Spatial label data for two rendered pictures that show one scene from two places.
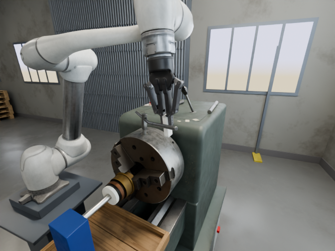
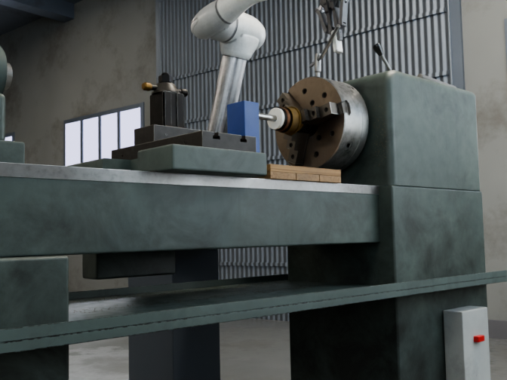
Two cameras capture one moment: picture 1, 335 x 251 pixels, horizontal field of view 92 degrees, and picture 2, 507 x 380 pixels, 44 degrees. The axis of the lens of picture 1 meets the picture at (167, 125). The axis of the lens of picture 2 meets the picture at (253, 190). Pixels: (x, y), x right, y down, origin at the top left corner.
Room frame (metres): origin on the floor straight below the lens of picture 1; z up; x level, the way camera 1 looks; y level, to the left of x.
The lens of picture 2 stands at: (-1.44, -0.37, 0.71)
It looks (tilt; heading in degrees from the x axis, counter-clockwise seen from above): 4 degrees up; 19
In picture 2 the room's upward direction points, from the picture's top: 1 degrees counter-clockwise
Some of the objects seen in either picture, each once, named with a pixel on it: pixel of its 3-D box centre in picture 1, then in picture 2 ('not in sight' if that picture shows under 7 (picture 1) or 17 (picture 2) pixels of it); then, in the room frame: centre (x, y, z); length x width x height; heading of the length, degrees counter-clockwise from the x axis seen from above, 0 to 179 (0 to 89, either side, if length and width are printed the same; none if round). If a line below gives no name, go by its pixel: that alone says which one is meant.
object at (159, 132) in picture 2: not in sight; (173, 139); (0.17, 0.42, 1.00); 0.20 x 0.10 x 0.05; 152
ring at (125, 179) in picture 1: (121, 186); (287, 120); (0.48, 0.17, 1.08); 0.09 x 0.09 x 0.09; 62
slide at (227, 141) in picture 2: not in sight; (179, 151); (0.12, 0.38, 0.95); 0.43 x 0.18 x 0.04; 62
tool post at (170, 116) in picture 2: not in sight; (167, 111); (0.15, 0.43, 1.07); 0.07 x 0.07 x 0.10; 62
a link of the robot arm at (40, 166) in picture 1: (40, 164); not in sight; (0.79, 0.73, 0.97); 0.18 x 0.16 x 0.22; 155
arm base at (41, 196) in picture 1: (41, 188); not in sight; (0.76, 0.74, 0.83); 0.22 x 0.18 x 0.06; 160
